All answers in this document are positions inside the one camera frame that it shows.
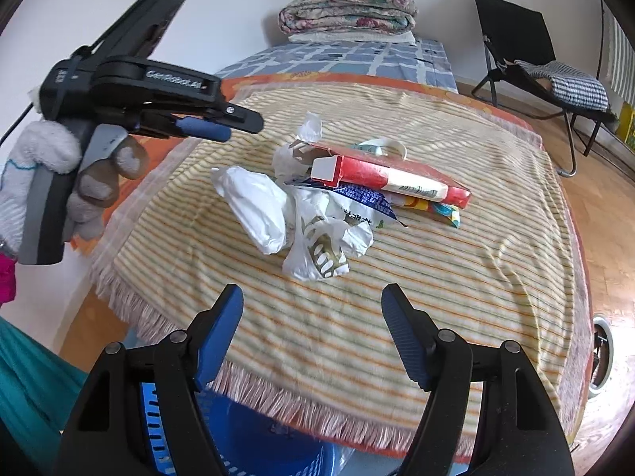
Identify white tissue paper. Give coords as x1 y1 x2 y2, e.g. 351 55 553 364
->
272 111 324 182

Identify red and white carton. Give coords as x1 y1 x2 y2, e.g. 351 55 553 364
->
290 140 472 209

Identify yellow snack wrapper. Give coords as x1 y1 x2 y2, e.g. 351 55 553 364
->
397 196 462 229

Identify yellow box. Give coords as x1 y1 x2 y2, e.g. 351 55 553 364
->
615 102 635 150

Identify striped hanging cloth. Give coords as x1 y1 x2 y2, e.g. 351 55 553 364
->
602 10 635 96

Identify white round floor appliance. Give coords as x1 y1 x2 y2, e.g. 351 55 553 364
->
589 313 616 398

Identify person's left hand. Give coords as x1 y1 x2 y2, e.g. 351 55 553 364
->
0 86 150 259

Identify white plastic strap handle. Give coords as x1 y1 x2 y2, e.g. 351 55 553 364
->
354 138 408 159

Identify blue checked bedsheet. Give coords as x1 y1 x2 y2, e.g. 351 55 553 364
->
216 37 460 94

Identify checked chair cushion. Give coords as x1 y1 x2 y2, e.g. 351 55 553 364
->
513 59 610 113

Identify black folding chair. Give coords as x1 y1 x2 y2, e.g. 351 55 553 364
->
470 0 618 177

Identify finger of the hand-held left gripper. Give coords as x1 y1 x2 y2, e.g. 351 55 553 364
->
149 100 265 134
144 117 232 142

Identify folded floral quilt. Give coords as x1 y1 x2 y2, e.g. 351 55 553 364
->
278 0 418 36

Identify printed white plastic bag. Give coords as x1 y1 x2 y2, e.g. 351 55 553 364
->
282 191 374 281

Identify striped fringed blanket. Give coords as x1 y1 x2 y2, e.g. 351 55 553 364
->
89 82 592 437

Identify person's teal garment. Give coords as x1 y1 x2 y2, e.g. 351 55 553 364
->
0 316 91 459

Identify plain white plastic bag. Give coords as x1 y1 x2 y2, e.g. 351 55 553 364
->
211 166 291 255

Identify blue plastic basket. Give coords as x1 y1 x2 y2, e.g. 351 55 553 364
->
134 382 355 476

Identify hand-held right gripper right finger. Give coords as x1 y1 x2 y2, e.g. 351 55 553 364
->
381 282 576 476

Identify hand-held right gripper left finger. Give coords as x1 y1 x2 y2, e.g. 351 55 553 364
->
54 284 245 476

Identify blue foil wrapper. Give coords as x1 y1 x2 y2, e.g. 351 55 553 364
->
285 181 410 229

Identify white folded pillow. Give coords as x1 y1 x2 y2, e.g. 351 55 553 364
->
288 30 416 45

